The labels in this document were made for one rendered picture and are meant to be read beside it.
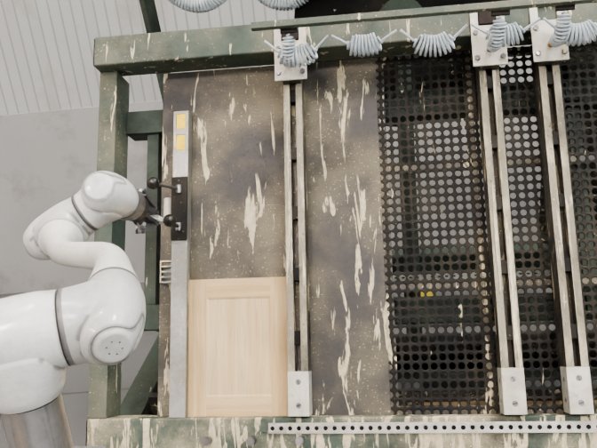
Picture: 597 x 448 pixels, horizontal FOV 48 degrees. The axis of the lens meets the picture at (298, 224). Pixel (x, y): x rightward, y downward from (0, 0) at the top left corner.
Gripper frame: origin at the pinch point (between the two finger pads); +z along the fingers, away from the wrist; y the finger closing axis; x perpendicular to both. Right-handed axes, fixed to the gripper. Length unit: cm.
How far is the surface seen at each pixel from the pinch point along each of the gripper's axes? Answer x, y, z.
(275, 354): 32, 39, 15
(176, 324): 2.2, 30.1, 12.9
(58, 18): -129, -166, 177
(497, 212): 99, 0, 13
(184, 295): 4.6, 21.3, 12.9
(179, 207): 3.1, -5.9, 12.0
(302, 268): 41.4, 14.8, 9.6
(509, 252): 101, 12, 9
